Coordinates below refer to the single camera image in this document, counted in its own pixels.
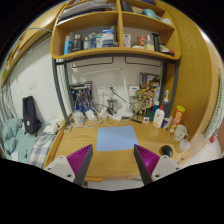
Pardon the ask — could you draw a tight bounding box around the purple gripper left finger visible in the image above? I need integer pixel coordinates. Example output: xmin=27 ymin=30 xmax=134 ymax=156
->
xmin=44 ymin=144 xmax=93 ymax=186

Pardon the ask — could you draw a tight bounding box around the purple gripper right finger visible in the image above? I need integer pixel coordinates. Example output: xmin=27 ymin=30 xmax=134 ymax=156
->
xmin=134 ymin=145 xmax=180 ymax=185

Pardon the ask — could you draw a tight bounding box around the black computer mouse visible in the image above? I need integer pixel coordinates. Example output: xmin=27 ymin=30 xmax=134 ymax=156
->
xmin=161 ymin=145 xmax=173 ymax=157

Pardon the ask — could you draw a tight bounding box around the blue mouse pad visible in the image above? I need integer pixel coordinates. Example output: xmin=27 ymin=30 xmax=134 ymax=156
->
xmin=96 ymin=126 xmax=138 ymax=152

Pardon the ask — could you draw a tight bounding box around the small white cup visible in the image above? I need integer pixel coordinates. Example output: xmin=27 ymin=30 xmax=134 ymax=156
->
xmin=179 ymin=139 xmax=191 ymax=152

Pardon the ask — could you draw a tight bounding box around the plaid bed sheet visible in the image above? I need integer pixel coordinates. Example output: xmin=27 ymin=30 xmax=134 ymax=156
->
xmin=28 ymin=135 xmax=55 ymax=168

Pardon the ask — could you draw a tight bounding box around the white mug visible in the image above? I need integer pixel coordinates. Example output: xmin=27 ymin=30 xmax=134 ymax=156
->
xmin=174 ymin=125 xmax=189 ymax=141

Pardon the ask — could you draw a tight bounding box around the white power adapter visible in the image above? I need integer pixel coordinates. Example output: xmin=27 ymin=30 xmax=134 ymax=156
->
xmin=44 ymin=125 xmax=58 ymax=135

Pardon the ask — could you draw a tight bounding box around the white glue bottle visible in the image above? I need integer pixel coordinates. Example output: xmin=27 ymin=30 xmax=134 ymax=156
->
xmin=153 ymin=104 xmax=165 ymax=128

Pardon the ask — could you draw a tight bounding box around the red yellow chips can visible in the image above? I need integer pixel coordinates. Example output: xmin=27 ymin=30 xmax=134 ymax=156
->
xmin=169 ymin=105 xmax=185 ymax=134

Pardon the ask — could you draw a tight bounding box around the blue robot model box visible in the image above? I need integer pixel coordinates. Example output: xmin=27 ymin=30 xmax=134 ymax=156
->
xmin=70 ymin=81 xmax=93 ymax=113

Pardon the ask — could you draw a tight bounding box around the black thermos bottle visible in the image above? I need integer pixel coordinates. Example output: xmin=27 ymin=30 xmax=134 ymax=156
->
xmin=73 ymin=34 xmax=83 ymax=52

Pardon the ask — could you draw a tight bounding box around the wooden wall shelf unit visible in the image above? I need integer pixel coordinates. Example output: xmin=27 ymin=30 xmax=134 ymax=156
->
xmin=50 ymin=0 xmax=181 ymax=61

